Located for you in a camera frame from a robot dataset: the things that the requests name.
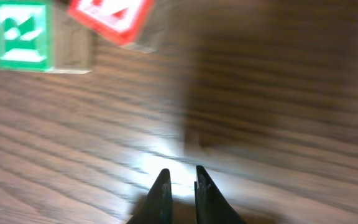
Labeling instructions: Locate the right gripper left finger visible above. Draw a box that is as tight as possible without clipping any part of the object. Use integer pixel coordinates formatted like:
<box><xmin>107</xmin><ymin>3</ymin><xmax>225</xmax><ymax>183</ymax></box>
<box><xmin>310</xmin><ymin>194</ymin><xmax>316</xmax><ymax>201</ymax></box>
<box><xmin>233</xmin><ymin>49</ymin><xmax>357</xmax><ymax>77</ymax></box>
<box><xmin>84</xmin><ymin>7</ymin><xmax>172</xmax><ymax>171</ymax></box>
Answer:
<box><xmin>126</xmin><ymin>169</ymin><xmax>173</xmax><ymax>224</ymax></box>

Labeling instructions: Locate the green R block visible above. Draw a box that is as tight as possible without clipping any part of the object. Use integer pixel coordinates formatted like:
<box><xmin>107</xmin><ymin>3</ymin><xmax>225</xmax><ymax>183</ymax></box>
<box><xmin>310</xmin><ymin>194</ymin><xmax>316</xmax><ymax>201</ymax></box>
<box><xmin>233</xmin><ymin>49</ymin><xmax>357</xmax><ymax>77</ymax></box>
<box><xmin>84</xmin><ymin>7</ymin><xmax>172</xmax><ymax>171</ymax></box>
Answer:
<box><xmin>0</xmin><ymin>0</ymin><xmax>94</xmax><ymax>75</ymax></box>

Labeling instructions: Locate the red E block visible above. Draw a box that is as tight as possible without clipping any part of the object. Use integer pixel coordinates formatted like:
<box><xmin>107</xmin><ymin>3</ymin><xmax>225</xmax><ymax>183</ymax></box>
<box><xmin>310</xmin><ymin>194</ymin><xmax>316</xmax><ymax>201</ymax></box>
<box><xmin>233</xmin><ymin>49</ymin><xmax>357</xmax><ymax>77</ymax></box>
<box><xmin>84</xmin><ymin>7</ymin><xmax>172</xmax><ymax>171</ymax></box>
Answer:
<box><xmin>68</xmin><ymin>0</ymin><xmax>172</xmax><ymax>54</ymax></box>

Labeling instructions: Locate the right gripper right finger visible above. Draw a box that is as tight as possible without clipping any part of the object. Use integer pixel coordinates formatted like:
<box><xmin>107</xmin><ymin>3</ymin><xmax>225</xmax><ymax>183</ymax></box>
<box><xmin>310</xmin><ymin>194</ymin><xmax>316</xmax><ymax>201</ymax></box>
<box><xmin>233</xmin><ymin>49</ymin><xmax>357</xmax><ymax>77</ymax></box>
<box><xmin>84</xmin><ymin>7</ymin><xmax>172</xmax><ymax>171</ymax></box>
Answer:
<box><xmin>195</xmin><ymin>165</ymin><xmax>246</xmax><ymax>224</ymax></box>

